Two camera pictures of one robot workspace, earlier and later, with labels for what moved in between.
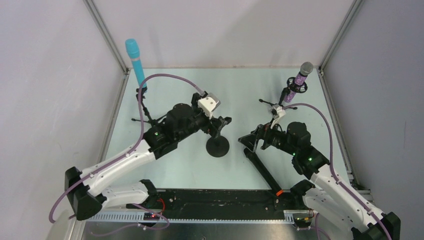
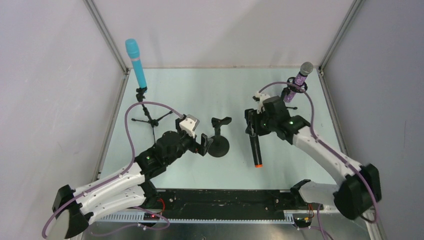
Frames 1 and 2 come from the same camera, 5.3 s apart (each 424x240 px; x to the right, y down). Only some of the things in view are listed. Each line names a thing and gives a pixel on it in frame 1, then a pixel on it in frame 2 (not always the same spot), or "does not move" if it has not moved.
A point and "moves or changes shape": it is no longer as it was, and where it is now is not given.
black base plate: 219,203 does not move
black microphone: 264,171 moves or changes shape
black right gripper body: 260,137 -> 251,122
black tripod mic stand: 152,121 does not move
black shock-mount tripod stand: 301,88 does not move
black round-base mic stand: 218,146 does not move
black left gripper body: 214,126 -> 199,144
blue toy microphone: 132,47 does not move
